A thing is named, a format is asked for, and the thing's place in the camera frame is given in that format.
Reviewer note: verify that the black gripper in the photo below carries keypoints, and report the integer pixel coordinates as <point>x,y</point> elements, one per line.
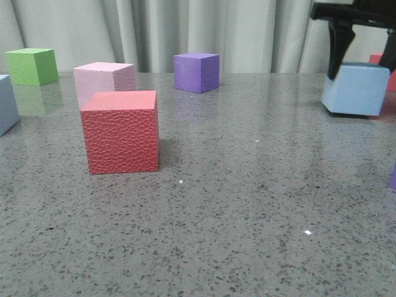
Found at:
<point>370,13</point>

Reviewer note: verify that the light blue foam cube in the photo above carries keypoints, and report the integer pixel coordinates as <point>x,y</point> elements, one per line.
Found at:
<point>358,89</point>

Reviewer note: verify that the red foam cube far right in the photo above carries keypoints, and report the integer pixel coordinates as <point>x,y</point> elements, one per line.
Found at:
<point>375,58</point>

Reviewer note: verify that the grey-green curtain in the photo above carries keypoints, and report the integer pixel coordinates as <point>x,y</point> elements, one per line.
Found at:
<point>249,36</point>

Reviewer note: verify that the purple cube at right edge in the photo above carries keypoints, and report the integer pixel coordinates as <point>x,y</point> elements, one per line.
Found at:
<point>392,183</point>

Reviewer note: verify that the purple foam cube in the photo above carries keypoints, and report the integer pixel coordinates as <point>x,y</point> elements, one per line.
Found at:
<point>196,72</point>

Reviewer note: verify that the red textured foam cube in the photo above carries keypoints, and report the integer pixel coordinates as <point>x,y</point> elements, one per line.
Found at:
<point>121,132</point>

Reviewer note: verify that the pink foam cube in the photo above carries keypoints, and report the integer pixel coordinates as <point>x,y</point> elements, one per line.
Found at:
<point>103,77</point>

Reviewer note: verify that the green foam cube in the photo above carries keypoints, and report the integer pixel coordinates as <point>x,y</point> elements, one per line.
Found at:
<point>32,66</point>

